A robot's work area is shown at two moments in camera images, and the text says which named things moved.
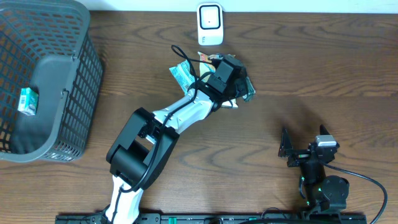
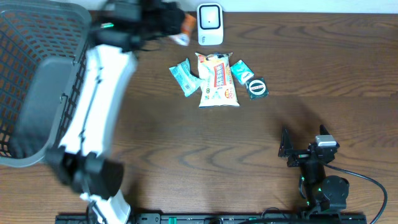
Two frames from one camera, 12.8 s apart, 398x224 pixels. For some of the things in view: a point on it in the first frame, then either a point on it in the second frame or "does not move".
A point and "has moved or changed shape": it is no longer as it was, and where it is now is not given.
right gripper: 286,149 does not move
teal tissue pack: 28,101 has moved or changed shape
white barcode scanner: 210,23 does not move
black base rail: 301,218 does not move
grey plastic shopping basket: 51,46 does not move
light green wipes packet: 183,74 does not move
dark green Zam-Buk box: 250,90 has moved or changed shape
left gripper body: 241,86 → 171,18
